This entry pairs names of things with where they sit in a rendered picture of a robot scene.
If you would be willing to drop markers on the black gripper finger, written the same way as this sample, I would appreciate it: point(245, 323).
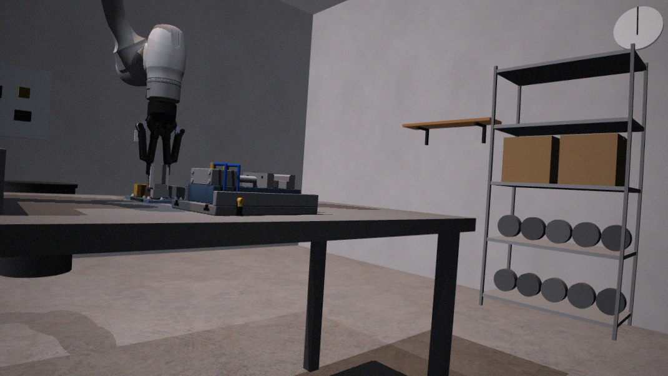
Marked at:
point(148, 157)
point(172, 157)

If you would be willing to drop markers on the yellow rectangular block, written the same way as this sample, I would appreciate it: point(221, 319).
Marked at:
point(139, 189)

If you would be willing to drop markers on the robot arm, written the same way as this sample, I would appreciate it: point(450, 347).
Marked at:
point(158, 63)

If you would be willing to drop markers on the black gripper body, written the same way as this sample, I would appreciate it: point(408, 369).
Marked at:
point(163, 112)

